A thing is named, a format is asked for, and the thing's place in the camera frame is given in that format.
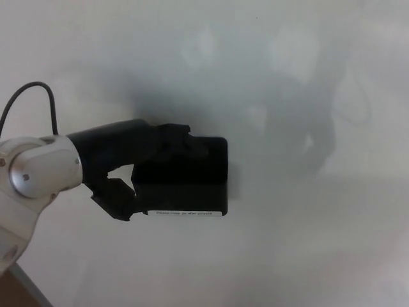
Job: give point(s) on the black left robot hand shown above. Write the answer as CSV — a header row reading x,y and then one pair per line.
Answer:
x,y
121,144

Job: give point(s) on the black magnetic marker holder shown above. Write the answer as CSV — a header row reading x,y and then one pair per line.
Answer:
x,y
191,188

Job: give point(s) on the white glossy whiteboard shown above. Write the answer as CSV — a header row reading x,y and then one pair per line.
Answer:
x,y
287,80

